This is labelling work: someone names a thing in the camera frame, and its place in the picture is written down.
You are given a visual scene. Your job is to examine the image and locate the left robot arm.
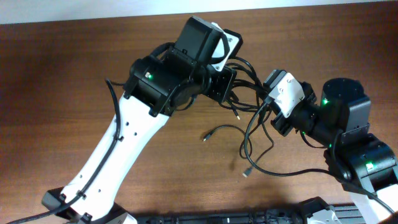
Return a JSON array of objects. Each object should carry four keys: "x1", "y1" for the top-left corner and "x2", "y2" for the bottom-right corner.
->
[{"x1": 42, "y1": 16, "x2": 243, "y2": 223}]

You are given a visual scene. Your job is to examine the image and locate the left camera cable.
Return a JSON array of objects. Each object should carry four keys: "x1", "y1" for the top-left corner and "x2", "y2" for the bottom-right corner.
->
[{"x1": 6, "y1": 78, "x2": 124, "y2": 224}]

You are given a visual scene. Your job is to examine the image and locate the right camera cable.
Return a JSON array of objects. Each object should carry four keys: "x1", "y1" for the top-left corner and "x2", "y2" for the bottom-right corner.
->
[{"x1": 243, "y1": 99, "x2": 396, "y2": 215}]

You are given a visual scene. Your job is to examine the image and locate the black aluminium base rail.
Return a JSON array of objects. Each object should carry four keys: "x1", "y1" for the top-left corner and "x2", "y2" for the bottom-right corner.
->
[{"x1": 132, "y1": 197, "x2": 366, "y2": 224}]

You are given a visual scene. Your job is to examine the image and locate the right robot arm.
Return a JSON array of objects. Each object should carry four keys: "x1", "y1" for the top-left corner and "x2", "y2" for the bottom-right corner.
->
[{"x1": 263, "y1": 76, "x2": 397, "y2": 223}]

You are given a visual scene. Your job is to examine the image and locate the camera cable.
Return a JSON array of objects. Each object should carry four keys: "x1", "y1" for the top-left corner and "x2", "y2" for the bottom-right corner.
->
[
  {"x1": 243, "y1": 99, "x2": 396, "y2": 215},
  {"x1": 6, "y1": 78, "x2": 124, "y2": 224}
]

